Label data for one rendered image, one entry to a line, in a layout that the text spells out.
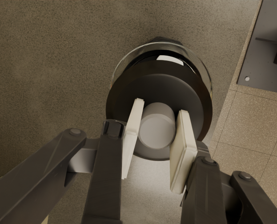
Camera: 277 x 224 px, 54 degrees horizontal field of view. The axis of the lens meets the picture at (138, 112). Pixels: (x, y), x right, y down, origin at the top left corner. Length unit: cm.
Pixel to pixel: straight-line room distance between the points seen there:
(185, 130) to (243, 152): 150
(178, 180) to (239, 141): 148
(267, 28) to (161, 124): 134
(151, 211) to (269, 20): 114
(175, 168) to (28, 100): 46
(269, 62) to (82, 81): 115
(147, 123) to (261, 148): 151
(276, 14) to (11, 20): 123
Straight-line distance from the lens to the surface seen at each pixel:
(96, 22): 51
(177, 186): 16
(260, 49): 151
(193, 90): 22
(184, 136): 16
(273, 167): 176
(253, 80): 152
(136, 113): 18
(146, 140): 20
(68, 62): 54
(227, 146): 163
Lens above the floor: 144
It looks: 71 degrees down
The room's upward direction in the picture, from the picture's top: 163 degrees counter-clockwise
